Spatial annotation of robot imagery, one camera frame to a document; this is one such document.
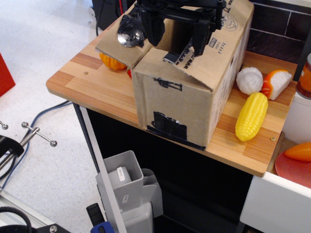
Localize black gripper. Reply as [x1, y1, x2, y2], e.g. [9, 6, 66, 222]
[135, 0, 226, 57]

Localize brown cardboard box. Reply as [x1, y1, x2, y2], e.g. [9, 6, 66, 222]
[96, 0, 254, 150]

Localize metal spoon taped left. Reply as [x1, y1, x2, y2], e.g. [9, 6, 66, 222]
[117, 13, 146, 48]

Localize red toy tomato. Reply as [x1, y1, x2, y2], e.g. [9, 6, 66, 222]
[127, 68, 132, 78]

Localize black device on floor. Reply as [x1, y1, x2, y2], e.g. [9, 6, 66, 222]
[92, 0, 135, 32]

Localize orange toy pumpkin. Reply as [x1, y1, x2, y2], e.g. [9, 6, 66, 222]
[100, 53, 127, 70]

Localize white toy garlic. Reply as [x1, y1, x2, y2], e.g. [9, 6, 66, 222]
[236, 67, 263, 95]

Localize yellow toy corn cob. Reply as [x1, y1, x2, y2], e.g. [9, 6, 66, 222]
[235, 92, 268, 142]

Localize orange white toy sushi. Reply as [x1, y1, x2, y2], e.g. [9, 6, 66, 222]
[261, 69, 292, 100]

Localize orange label can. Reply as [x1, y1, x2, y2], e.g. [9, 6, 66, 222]
[296, 54, 311, 100]

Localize grey plastic bin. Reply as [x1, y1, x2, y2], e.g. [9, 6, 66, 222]
[96, 150, 163, 233]

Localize orange toy carrot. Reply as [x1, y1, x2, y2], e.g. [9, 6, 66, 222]
[284, 142, 311, 162]

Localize red box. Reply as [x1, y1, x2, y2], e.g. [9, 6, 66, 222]
[0, 55, 16, 96]

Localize red plate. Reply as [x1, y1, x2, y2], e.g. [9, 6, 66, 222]
[275, 152, 311, 188]

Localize white drawer unit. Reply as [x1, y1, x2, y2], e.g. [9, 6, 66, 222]
[240, 94, 311, 233]

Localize blue cable on floor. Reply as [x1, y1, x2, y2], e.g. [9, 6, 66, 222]
[0, 100, 73, 190]

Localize metal clamp with handle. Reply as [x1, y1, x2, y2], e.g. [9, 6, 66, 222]
[0, 122, 58, 170]

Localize blue black tool handle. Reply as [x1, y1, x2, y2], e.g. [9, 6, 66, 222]
[86, 203, 114, 233]

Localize black coiled cable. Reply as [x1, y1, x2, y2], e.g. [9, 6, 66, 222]
[0, 206, 32, 233]

